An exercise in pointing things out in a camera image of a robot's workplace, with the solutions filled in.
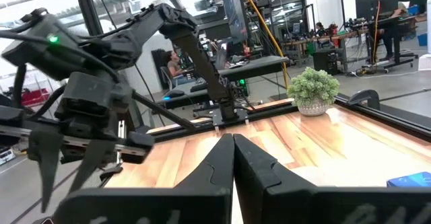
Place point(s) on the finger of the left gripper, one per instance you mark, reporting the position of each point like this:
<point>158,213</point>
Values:
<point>96,160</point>
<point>47,163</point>

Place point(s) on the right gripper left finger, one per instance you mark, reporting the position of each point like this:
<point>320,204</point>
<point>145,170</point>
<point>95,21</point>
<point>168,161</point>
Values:
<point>188,204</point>

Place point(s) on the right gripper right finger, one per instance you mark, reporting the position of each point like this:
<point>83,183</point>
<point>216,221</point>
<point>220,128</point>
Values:
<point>289,205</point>

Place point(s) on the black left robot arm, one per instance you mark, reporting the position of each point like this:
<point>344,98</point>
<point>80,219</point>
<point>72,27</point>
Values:
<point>198,59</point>

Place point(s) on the red cart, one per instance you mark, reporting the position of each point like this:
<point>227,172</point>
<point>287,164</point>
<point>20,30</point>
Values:
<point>33,98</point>

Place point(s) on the black office chair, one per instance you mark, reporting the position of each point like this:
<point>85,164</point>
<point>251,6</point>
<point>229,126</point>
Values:
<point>166,77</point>

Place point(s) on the seated person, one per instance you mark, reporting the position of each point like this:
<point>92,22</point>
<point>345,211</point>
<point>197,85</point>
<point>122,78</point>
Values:
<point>173,67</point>

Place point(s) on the green plant in white pot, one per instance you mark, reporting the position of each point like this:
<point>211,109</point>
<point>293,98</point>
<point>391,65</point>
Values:
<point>313,89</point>

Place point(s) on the blue cardboard box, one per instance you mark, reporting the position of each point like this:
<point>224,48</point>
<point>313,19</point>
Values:
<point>410,180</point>

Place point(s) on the black office desk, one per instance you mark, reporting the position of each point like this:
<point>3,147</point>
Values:
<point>256,66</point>

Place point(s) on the black computer tower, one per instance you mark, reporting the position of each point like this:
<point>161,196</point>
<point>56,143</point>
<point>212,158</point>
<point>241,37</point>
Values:
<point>325,62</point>

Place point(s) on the dark monitor screen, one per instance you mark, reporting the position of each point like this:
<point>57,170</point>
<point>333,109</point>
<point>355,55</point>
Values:
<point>235,12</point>

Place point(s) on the person at workbench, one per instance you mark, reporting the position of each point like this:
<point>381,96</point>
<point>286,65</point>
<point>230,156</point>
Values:
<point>320,29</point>

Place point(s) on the standing person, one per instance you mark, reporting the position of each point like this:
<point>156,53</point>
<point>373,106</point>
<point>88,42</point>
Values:
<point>392,32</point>

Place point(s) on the black standing desk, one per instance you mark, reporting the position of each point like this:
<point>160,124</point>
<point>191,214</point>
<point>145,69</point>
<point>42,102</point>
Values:
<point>387,25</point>

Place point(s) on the blue storage bin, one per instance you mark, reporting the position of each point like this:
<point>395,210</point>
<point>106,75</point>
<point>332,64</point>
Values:
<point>422,39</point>

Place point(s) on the black frame foot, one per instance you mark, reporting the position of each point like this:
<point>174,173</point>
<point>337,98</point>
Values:
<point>111,172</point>

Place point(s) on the silver metal bracket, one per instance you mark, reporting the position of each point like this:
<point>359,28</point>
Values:
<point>121,126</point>

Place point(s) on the black aluminium table frame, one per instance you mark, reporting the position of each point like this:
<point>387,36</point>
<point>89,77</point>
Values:
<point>87,8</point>

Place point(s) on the black clamp bracket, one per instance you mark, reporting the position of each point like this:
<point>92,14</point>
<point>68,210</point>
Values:
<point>365,98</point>

